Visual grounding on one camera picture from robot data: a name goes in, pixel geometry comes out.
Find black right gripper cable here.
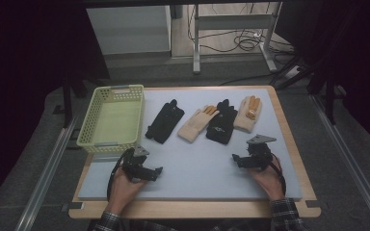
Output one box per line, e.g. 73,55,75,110
269,153,287,197

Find white cabinet panel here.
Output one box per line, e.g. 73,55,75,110
86,5,172,56

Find person's left hand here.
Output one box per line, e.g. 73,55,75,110
104,167,147,215

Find white metal desk frame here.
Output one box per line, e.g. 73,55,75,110
192,2,283,75

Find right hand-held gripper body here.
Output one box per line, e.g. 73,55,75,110
246,134,278,171

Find black stand leg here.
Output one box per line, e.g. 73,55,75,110
307,64,339,126
62,73,89,129

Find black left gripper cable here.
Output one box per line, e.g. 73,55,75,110
106,147,136,201

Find pale blue foam mat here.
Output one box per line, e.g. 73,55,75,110
77,88,303,201

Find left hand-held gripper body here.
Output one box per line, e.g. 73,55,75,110
120,144,152,185

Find aluminium rail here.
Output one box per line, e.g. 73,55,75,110
14,116,79,231
311,94,370,231

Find person's right hand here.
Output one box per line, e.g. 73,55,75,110
250,157,285,201

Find beige glove orange fingertips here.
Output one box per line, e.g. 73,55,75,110
177,105,221,143
232,94,263,134

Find white power strip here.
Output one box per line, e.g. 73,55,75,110
284,64,302,80

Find black glove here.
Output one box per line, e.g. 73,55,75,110
205,98,239,146
145,98,186,144

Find black floor cable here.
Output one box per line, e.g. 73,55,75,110
220,54,292,87

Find wooden table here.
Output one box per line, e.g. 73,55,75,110
67,85,322,219

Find tangle of floor cables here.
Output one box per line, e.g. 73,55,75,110
187,3,295,54

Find pale green plastic basket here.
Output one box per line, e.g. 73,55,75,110
76,84,145,155

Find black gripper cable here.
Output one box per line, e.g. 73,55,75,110
269,153,287,197
106,147,136,201

